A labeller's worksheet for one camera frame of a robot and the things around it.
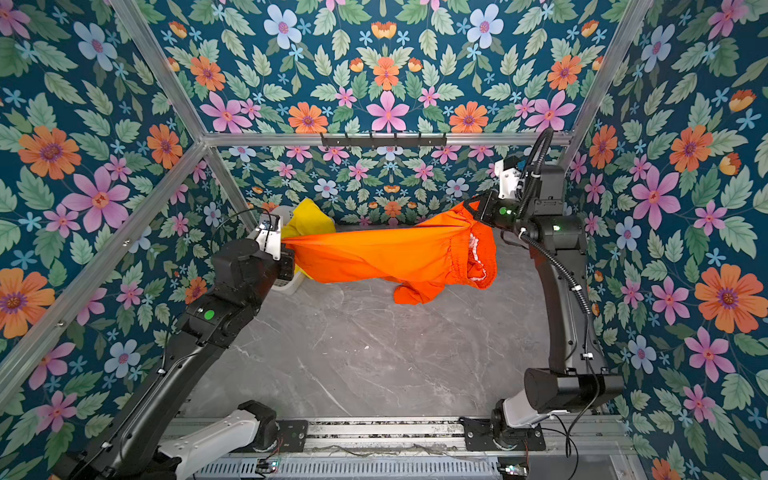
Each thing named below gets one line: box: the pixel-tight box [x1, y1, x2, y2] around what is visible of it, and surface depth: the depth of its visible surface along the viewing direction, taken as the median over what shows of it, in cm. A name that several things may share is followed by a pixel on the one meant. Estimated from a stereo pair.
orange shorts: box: [282, 202, 498, 305], surface depth 76 cm
